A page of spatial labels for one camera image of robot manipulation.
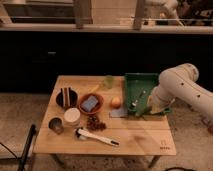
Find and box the white round lidded container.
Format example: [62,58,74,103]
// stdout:
[64,108,81,126]

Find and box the bunch of dark grapes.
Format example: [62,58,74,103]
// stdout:
[87,115,106,131]

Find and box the metal cup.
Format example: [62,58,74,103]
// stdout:
[48,118,64,134]

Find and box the dark bowl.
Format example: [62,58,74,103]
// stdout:
[56,88,78,109]

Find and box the blue sponge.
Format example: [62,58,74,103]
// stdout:
[81,96,98,112]

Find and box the terracotta bowl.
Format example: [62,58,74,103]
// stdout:
[78,93,104,115]

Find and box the wooden table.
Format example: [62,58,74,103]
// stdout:
[32,74,178,169]

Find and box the yellow wooden utensil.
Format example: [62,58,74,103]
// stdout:
[88,85,100,93]

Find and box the green pepper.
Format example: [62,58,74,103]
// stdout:
[136,107,151,117]

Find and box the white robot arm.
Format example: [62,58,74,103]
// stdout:
[147,63,213,119]

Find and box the small utensil in tray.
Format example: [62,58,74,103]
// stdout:
[131,90,146,108]

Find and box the green plastic tray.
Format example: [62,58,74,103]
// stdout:
[123,72,173,118]

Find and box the orange round fruit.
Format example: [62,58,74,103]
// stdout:
[111,97,121,108]

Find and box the grey flat card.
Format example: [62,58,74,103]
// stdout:
[109,107,127,118]

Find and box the black stand on floor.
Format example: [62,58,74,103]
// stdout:
[0,124,36,171]

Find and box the translucent green cup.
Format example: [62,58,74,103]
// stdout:
[103,75,114,89]

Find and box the striped block in bowl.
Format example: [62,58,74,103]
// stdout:
[61,87,71,108]

